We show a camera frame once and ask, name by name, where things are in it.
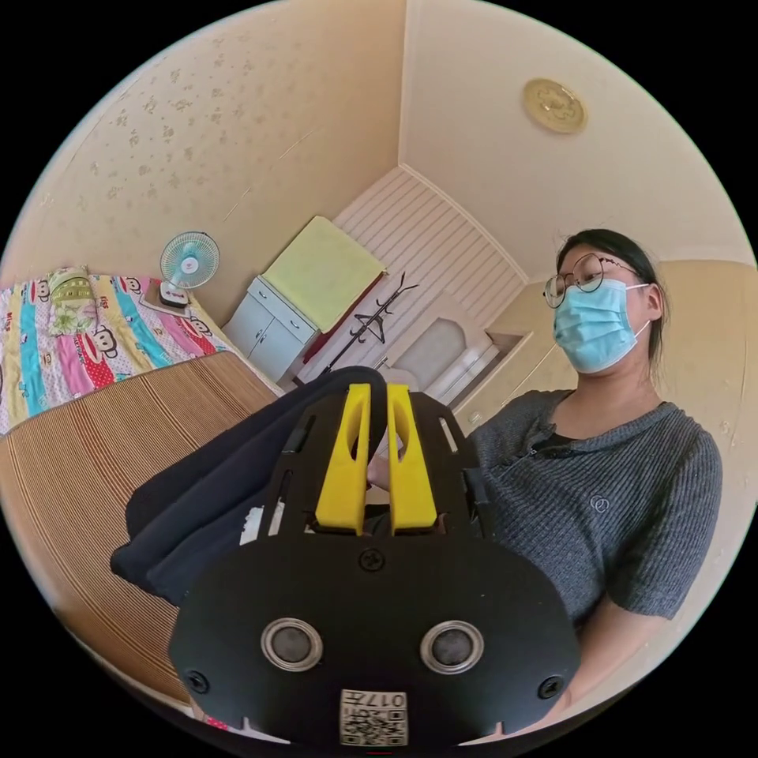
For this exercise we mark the black pants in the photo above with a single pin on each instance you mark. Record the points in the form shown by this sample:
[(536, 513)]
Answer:
[(225, 474)]

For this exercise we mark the round gold ceiling lamp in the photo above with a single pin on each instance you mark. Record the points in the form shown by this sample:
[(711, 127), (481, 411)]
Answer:
[(555, 105)]

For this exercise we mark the black coat rack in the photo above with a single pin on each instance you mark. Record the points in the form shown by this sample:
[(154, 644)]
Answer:
[(370, 323)]

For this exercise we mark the small light blue fan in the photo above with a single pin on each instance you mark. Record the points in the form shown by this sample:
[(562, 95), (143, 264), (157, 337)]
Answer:
[(188, 262)]

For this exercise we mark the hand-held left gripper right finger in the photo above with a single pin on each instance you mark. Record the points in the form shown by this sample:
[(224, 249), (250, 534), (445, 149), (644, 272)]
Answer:
[(408, 485)]

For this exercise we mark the person's body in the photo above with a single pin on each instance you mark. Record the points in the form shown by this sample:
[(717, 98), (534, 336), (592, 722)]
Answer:
[(598, 485)]

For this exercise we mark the white door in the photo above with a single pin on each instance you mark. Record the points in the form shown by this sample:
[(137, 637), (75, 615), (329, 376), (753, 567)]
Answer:
[(438, 349)]

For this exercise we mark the white cupboard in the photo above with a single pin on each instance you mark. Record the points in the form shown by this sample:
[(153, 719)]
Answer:
[(272, 331)]

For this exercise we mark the bed with mat and printed sheet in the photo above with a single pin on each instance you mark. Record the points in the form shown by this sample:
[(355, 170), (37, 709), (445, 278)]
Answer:
[(89, 450)]

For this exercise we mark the green floral pillow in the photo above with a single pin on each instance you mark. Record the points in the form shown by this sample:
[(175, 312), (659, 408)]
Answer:
[(68, 302)]

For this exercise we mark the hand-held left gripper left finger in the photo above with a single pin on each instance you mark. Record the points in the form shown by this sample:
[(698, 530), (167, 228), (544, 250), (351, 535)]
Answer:
[(346, 474)]

